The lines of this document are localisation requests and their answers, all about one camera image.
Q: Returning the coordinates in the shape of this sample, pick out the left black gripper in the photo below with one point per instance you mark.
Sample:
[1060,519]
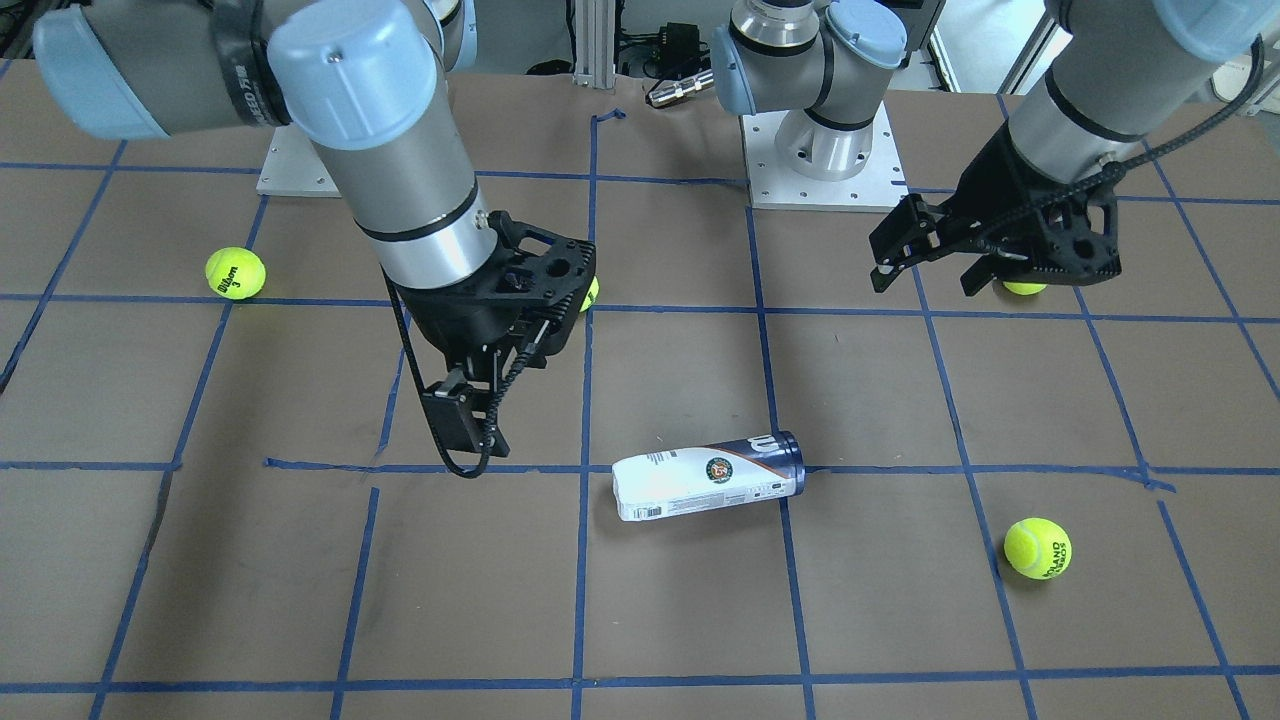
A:
[988,183]

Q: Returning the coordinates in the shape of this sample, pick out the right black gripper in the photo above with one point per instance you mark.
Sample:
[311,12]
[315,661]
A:
[452,322]

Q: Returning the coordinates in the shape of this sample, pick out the white blue tennis ball can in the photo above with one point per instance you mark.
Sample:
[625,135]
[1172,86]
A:
[681,481]

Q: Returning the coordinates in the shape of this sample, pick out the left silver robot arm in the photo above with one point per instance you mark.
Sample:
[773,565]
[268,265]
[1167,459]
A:
[1138,80]

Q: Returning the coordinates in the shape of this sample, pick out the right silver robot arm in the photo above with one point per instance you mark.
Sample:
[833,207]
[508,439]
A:
[366,84]

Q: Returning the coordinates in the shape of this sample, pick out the tennis ball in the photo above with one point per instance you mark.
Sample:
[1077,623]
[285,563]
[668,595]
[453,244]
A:
[235,273]
[590,297]
[1023,289]
[1038,548]

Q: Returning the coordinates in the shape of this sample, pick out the tennis ball centre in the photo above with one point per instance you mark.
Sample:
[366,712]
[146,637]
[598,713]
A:
[590,297]

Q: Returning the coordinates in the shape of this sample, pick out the silver metal cylinder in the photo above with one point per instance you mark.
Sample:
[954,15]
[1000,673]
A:
[666,93]

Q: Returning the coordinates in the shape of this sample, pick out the black power adapter box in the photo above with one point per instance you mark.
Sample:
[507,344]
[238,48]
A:
[675,50]

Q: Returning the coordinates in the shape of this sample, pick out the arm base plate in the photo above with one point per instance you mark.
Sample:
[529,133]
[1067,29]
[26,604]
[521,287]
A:
[780,180]
[292,168]

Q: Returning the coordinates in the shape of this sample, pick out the aluminium frame post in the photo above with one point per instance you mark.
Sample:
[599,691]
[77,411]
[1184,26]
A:
[594,26]

